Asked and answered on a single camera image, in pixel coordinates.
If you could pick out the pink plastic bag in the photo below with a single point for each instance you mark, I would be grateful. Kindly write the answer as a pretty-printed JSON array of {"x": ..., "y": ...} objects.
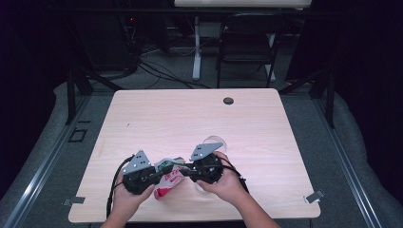
[{"x": 168, "y": 186}]

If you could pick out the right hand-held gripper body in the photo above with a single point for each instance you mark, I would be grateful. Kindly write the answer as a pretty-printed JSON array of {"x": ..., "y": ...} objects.
[{"x": 207, "y": 171}]

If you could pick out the person's left hand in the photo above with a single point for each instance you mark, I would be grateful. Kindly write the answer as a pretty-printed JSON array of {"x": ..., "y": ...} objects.
[{"x": 126, "y": 202}]

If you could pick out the person's right hand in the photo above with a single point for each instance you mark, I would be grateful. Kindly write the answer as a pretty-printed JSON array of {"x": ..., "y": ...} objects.
[{"x": 229, "y": 186}]

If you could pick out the white desk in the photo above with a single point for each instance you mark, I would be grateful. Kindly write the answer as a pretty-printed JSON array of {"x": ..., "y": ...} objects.
[{"x": 242, "y": 3}]

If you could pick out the black metal stand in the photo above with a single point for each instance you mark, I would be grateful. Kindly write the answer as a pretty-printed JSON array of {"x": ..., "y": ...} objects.
[
  {"x": 71, "y": 95},
  {"x": 330, "y": 101}
]

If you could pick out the grey tape piece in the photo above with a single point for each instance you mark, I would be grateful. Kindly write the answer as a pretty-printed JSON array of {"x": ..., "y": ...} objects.
[
  {"x": 74, "y": 200},
  {"x": 314, "y": 196}
]

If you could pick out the round table grommet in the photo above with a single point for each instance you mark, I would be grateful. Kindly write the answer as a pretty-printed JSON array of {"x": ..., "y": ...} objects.
[{"x": 228, "y": 101}]

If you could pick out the metal floor rail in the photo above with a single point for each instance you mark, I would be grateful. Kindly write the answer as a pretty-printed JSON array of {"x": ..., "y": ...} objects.
[
  {"x": 41, "y": 171},
  {"x": 351, "y": 171}
]

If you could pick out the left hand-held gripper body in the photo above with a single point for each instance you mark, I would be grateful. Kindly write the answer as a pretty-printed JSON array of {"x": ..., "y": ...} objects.
[{"x": 141, "y": 180}]

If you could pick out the black folding chair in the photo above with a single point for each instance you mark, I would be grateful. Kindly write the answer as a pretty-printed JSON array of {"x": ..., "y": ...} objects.
[{"x": 250, "y": 38}]

